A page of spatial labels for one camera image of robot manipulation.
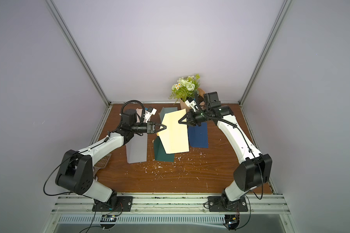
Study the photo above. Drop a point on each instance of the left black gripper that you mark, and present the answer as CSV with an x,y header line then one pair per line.
x,y
149,128

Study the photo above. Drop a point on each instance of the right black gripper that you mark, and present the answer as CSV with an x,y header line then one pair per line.
x,y
192,119

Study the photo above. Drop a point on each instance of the cream yellow envelope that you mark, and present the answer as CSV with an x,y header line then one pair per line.
x,y
175,137

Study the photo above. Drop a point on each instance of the navy blue envelope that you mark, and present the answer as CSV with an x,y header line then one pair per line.
x,y
198,136

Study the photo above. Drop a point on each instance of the mint green envelope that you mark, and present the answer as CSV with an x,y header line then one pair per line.
x,y
165,111

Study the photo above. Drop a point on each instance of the dark green envelope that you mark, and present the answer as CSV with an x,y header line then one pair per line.
x,y
160,153

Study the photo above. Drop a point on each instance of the pink envelope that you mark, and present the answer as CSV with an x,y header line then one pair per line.
x,y
140,115

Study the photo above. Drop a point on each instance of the grey envelope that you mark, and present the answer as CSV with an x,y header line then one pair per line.
x,y
136,149

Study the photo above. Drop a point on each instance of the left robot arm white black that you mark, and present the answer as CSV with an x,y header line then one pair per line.
x,y
75,172

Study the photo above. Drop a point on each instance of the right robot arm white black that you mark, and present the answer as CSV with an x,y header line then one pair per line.
x,y
254,167

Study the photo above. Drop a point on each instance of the artificial green flower plant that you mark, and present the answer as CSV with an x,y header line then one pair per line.
x,y
185,88

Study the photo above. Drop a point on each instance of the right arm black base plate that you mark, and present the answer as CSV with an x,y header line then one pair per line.
x,y
221,203

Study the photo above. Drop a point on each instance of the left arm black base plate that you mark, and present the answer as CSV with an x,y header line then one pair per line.
x,y
115,203

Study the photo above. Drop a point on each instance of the aluminium rail frame front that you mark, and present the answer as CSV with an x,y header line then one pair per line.
x,y
197,203

